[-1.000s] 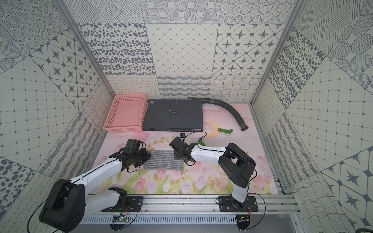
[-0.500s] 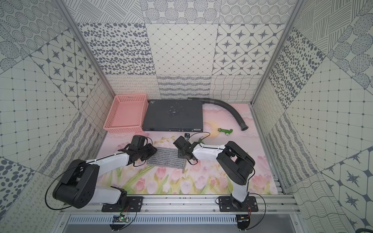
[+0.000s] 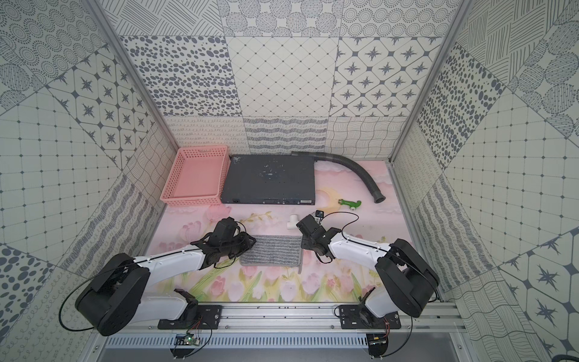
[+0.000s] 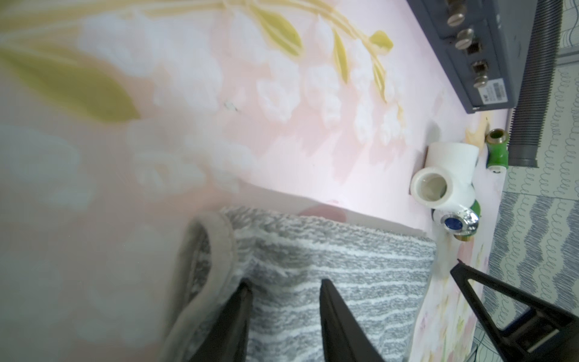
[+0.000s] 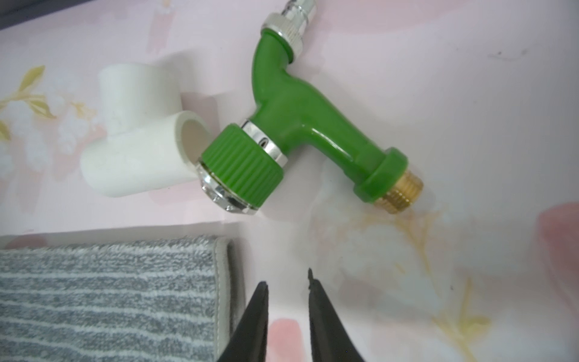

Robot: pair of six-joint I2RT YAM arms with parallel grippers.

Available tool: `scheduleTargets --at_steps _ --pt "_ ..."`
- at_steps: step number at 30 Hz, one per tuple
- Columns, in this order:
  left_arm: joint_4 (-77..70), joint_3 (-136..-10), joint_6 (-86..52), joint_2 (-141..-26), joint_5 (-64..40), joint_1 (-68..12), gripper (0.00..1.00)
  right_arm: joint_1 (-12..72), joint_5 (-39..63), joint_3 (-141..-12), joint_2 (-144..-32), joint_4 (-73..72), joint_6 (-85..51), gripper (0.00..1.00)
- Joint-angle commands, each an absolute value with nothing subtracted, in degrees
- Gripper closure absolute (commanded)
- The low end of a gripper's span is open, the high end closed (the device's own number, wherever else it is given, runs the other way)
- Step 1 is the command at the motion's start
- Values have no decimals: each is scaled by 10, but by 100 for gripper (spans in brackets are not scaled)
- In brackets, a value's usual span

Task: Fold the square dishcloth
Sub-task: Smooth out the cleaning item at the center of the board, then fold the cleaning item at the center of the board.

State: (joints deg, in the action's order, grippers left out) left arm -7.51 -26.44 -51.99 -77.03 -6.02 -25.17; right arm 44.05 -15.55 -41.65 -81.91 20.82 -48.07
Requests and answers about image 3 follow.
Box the small circuit board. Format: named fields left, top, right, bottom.
left=366, top=333, right=389, bottom=358
left=174, top=333, right=201, bottom=348

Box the aluminium front rail frame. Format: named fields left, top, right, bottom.
left=108, top=302, right=467, bottom=335

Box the left small circuit board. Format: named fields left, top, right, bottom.
left=174, top=333, right=201, bottom=348

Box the dark grey flat electronics box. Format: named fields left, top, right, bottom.
left=220, top=155, right=316, bottom=205

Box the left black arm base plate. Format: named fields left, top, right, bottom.
left=158, top=305, right=223, bottom=330

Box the green valve near hose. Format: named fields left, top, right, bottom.
left=338, top=199, right=362, bottom=211

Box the pink perforated plastic basket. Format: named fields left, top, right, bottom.
left=161, top=145, right=230, bottom=208

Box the black corrugated hose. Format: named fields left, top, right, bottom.
left=291, top=151, right=387, bottom=205

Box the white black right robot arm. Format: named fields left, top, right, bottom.
left=296, top=215, right=440, bottom=318

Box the pink floral table mat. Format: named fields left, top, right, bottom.
left=146, top=161, right=412, bottom=303

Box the right small circuit board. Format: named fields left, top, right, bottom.
left=366, top=333, right=389, bottom=358

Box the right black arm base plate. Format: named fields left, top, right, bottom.
left=334, top=304, right=401, bottom=330

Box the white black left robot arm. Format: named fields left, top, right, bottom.
left=75, top=217, right=256, bottom=336

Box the grey striped square dishcloth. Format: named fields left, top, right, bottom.
left=241, top=235, right=302, bottom=268

